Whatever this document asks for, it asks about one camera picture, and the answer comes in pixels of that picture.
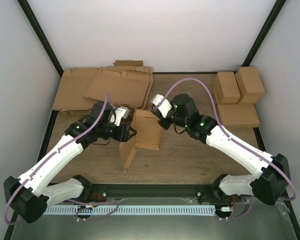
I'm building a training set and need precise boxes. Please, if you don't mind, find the brown cardboard box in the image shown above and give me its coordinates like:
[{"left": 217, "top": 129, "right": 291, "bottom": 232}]
[{"left": 119, "top": 109, "right": 163, "bottom": 173}]

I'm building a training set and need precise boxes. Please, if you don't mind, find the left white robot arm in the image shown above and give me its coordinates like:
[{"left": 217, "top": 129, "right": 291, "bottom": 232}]
[{"left": 3, "top": 102, "right": 137, "bottom": 223}]

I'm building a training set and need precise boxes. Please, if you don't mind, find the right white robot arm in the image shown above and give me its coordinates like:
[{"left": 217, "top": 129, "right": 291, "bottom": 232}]
[{"left": 151, "top": 93, "right": 290, "bottom": 205}]

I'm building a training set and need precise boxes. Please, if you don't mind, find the folded cardboard box back left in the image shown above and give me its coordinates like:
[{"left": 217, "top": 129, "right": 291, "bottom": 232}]
[{"left": 212, "top": 72, "right": 241, "bottom": 105}]

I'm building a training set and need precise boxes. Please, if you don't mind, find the folded cardboard box front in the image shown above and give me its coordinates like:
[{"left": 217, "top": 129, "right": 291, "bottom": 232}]
[{"left": 217, "top": 103, "right": 260, "bottom": 128}]

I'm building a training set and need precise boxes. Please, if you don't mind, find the folded cardboard box back right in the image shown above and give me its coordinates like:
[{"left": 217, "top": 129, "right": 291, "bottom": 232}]
[{"left": 235, "top": 66, "right": 266, "bottom": 104}]

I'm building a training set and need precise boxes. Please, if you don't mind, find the stack of flat cardboard sheets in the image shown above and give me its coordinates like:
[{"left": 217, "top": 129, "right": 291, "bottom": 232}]
[{"left": 52, "top": 60, "right": 153, "bottom": 115}]

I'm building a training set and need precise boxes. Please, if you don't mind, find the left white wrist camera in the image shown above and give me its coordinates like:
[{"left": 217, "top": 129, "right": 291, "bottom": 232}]
[{"left": 109, "top": 106, "right": 130, "bottom": 127}]

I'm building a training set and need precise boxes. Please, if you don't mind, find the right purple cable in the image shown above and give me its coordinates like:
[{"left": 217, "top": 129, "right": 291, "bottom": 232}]
[{"left": 162, "top": 77, "right": 298, "bottom": 201}]

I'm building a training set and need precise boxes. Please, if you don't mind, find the purple cable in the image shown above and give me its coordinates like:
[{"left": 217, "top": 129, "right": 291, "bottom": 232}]
[
  {"left": 5, "top": 91, "right": 116, "bottom": 225},
  {"left": 162, "top": 77, "right": 298, "bottom": 201}
]

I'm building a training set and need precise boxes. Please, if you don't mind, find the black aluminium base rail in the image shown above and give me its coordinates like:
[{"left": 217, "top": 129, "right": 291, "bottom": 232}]
[{"left": 89, "top": 184, "right": 233, "bottom": 202}]

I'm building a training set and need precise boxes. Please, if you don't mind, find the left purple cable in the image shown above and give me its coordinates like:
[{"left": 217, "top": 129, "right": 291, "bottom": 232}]
[{"left": 5, "top": 91, "right": 116, "bottom": 225}]

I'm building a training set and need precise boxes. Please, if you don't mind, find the light blue slotted cable duct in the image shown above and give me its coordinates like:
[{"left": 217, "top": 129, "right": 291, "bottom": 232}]
[{"left": 44, "top": 205, "right": 216, "bottom": 217}]

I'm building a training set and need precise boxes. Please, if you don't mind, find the left black frame post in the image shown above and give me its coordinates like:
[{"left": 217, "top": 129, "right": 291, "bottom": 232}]
[{"left": 17, "top": 0, "right": 64, "bottom": 77}]

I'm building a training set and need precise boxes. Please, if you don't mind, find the black frame post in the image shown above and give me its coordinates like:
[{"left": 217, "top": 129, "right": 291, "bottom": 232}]
[
  {"left": 241, "top": 0, "right": 287, "bottom": 67},
  {"left": 17, "top": 0, "right": 64, "bottom": 77}
]

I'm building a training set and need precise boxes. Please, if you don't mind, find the right black frame post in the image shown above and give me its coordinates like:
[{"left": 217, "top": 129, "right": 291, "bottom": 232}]
[{"left": 241, "top": 0, "right": 287, "bottom": 67}]

